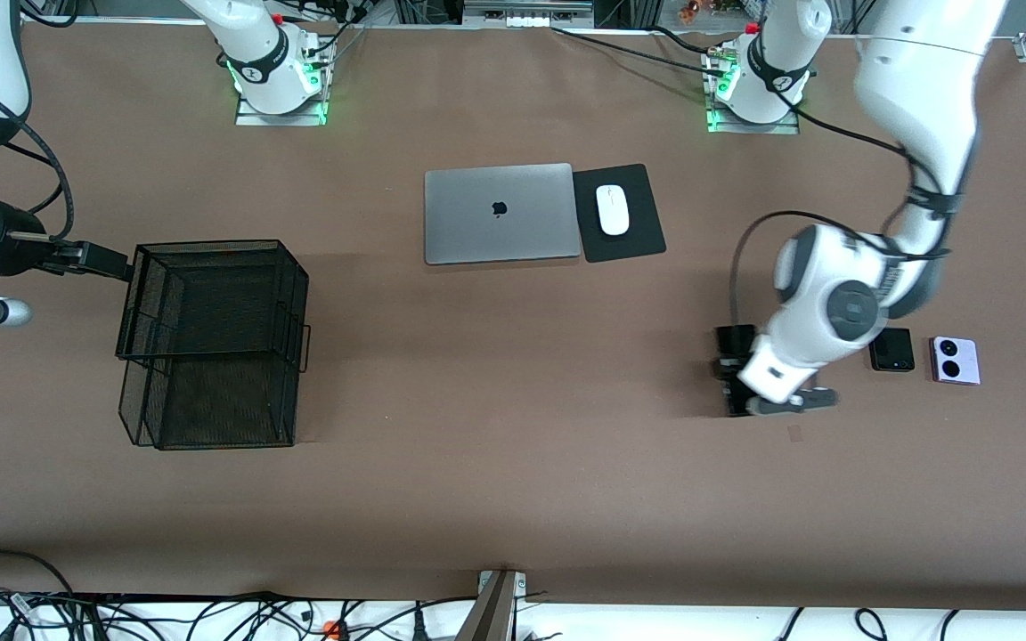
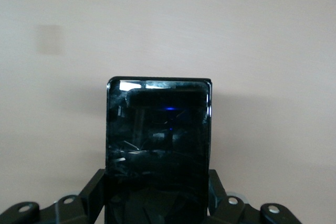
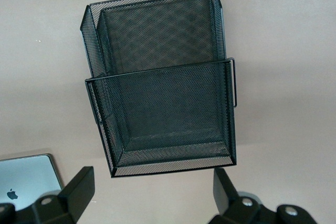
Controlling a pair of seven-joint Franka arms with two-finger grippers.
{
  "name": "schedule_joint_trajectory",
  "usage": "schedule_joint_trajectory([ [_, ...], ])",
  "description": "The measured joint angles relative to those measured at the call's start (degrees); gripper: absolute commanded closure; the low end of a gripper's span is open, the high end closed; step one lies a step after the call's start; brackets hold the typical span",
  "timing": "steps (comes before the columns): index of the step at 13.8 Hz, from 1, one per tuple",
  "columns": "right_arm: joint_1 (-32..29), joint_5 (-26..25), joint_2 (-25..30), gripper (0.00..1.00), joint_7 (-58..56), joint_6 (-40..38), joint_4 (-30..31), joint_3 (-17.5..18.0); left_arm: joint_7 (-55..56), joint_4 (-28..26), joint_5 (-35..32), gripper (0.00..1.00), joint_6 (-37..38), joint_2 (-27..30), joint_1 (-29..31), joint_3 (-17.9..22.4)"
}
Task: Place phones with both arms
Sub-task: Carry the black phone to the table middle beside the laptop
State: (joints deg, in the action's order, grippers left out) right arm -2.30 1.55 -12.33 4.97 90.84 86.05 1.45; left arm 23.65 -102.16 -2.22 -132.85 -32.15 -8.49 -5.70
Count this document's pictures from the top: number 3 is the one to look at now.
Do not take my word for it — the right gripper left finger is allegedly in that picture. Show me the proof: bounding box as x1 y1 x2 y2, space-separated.
0 166 95 224

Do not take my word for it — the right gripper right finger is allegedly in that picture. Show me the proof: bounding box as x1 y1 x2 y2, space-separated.
212 167 316 224

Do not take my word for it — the black wire mesh organizer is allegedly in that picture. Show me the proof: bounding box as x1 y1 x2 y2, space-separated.
78 0 238 179

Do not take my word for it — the silver laptop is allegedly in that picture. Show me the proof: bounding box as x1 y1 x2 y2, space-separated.
0 153 64 210

